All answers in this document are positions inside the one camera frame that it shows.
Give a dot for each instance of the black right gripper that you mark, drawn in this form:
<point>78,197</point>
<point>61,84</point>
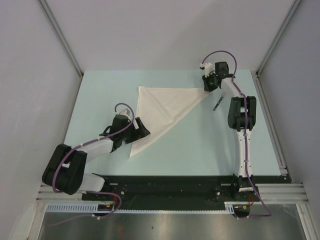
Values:
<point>207,87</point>

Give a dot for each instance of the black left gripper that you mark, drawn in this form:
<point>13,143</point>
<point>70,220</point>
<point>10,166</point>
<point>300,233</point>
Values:
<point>141,132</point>

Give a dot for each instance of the teal handled table knife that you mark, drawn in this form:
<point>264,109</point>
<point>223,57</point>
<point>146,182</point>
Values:
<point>218,103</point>

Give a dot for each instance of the white cloth napkin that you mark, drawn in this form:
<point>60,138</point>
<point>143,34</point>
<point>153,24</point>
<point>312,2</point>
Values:
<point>160,109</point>

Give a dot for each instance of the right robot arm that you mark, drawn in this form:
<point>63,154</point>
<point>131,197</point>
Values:
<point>241,119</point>

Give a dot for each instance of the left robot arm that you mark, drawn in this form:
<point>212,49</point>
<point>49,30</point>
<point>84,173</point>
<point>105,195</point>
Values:
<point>65,171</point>

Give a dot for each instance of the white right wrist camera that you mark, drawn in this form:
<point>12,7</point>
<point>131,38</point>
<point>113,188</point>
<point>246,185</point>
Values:
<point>207,67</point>

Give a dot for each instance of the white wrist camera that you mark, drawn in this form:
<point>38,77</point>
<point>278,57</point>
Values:
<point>207,67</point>
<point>125,112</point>

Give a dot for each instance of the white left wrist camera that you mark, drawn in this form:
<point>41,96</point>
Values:
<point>125,112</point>

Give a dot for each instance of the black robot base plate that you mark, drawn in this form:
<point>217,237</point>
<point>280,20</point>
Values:
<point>182,181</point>

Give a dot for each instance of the aluminium right side rail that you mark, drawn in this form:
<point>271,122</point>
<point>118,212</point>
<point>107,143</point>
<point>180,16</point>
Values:
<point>278,150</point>

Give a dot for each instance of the right aluminium frame post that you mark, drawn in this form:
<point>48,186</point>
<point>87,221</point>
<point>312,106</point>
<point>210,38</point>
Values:
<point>279,35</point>

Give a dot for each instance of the aluminium frame post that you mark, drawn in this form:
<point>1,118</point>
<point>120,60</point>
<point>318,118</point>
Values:
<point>49,15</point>
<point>279,35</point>

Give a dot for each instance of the left aluminium frame post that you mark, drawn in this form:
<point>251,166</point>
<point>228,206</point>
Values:
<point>49,15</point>

